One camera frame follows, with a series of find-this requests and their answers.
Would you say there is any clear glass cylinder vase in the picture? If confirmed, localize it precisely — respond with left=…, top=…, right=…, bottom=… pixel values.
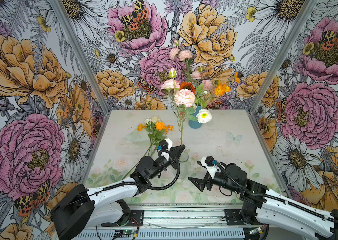
left=179, top=151, right=189, bottom=180

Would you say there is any large pink peony stem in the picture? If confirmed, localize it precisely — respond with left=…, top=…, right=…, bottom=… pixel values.
left=170, top=40, right=194, bottom=83

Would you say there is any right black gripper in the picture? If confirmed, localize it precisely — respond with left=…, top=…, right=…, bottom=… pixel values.
left=188, top=170, right=241, bottom=194

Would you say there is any orange poppy flower stem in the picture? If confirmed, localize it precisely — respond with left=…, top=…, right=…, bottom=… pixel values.
left=212, top=71, right=241, bottom=97

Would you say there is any white flower stem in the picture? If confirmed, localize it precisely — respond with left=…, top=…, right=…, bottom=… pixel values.
left=195, top=90, right=213, bottom=124

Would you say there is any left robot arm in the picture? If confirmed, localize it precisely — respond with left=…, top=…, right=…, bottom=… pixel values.
left=51, top=141, right=186, bottom=240

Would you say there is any teal ceramic vase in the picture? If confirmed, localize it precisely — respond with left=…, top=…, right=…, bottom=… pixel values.
left=189, top=106, right=202, bottom=129

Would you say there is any pink-edged white carnation stem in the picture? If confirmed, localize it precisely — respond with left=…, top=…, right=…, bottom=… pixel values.
left=161, top=68, right=197, bottom=144

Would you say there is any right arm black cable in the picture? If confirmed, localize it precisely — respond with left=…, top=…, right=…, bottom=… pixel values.
left=215, top=161, right=338, bottom=238

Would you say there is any small orange flower stem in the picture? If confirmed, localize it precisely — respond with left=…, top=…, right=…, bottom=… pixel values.
left=138, top=124, right=147, bottom=132

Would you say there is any pink rose flower stem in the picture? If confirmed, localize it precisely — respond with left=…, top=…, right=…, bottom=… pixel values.
left=191, top=71, right=214, bottom=92

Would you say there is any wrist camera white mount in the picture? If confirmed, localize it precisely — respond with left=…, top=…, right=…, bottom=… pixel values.
left=201, top=157, right=221, bottom=179
left=157, top=139, right=173, bottom=161

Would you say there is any large orange-yellow flower stem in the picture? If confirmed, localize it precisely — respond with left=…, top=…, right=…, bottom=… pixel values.
left=122, top=119, right=174, bottom=179

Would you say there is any orange sunflower stem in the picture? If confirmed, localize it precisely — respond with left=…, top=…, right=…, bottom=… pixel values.
left=180, top=82, right=197, bottom=95

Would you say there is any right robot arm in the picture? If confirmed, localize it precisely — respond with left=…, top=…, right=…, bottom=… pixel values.
left=189, top=161, right=338, bottom=240

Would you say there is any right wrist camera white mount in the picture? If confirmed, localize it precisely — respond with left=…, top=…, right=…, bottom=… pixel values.
left=201, top=157, right=221, bottom=179

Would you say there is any green circuit board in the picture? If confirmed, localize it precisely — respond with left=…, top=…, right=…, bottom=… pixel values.
left=113, top=230, right=137, bottom=238

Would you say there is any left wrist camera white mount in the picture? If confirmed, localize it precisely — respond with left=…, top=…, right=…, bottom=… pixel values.
left=157, top=139, right=173, bottom=161

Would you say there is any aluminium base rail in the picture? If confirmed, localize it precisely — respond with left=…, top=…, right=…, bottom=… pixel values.
left=77, top=205, right=268, bottom=240

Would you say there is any cream ranunculus flower stem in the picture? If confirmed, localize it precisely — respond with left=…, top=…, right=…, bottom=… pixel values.
left=144, top=116, right=161, bottom=126

